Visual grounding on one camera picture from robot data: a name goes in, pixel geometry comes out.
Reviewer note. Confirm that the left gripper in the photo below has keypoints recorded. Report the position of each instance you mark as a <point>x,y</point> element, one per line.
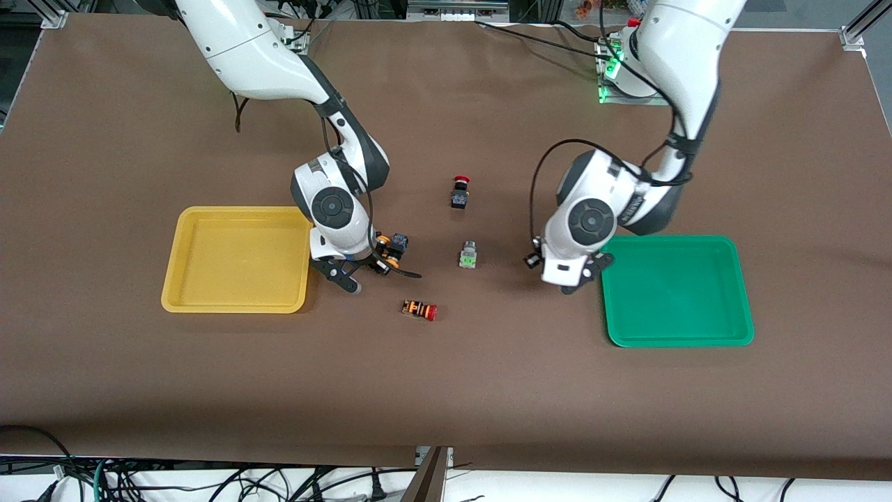
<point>531,261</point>

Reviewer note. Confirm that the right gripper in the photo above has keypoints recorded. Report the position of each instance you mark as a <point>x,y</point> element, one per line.
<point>377,261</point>

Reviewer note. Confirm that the green pushbutton grey housing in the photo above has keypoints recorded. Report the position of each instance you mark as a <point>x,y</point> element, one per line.
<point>467,259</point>

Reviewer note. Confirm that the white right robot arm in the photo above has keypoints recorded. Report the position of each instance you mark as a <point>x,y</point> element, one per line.
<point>258,49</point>

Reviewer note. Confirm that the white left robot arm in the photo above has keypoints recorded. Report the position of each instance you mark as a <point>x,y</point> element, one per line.
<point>683,56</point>

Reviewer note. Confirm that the red pushbutton orange striped body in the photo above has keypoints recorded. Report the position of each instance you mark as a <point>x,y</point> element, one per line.
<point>418,309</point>

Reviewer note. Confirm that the red mushroom pushbutton black body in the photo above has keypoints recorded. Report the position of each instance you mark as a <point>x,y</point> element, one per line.
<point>459,199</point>

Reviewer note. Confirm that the brown table cover sheet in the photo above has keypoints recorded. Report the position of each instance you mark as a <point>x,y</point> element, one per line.
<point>488,383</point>

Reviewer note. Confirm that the green plastic tray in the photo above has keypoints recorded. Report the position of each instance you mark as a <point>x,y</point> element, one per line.
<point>676,293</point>

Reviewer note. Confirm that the yellow plastic tray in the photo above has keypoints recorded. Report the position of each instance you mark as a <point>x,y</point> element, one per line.
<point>237,258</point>

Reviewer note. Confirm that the white bracket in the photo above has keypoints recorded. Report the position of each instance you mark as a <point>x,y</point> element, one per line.
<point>446,457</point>

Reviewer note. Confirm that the brown wooden post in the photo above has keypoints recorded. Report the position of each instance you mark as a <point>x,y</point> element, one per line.
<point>428,484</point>

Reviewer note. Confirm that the aluminium corner bracket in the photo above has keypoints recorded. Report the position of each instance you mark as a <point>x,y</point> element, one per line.
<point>853,36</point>
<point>54,19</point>

